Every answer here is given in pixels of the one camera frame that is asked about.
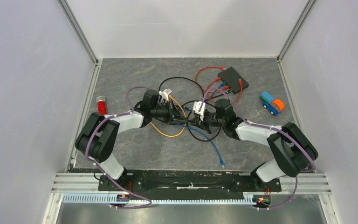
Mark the blue lego brick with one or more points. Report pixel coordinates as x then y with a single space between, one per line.
266 99

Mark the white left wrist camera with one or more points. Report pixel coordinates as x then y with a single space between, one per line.
165 94

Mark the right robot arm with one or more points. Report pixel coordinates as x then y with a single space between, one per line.
292 151

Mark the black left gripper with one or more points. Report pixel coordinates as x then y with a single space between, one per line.
174 116

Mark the black network switch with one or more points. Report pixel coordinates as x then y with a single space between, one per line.
233 79

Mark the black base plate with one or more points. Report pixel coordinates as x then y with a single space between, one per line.
186 185

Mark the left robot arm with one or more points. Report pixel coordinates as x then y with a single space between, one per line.
98 136

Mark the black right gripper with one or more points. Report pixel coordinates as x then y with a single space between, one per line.
202 123

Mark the red glitter tube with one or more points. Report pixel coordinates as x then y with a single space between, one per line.
101 105

